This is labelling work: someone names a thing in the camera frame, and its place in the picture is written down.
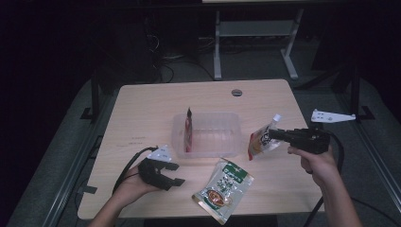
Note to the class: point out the white metal desk frame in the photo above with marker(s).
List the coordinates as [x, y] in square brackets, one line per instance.
[255, 28]

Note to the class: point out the red snack packet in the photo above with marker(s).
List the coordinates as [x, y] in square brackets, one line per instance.
[188, 132]

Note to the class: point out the person's right hand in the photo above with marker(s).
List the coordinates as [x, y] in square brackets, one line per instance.
[320, 167]

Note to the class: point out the green and white snack pouch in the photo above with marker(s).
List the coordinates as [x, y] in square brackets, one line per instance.
[223, 190]

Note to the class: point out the black metal stand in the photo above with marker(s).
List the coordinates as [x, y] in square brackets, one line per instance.
[94, 101]
[355, 91]

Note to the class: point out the aluminium rail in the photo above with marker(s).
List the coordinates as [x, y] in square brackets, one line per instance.
[375, 157]
[71, 176]

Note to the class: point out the person's left hand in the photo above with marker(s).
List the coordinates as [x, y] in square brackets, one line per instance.
[132, 186]

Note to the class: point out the clear plastic container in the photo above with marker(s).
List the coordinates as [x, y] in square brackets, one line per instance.
[214, 135]

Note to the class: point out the dark tape strip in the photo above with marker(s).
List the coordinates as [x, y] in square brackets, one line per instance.
[87, 189]

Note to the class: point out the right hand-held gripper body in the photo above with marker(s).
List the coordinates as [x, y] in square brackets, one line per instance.
[310, 140]

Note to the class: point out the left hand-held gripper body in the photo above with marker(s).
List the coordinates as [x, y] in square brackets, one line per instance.
[153, 171]

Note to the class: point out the white spouted food pouch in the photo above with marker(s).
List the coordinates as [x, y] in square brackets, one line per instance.
[260, 142]

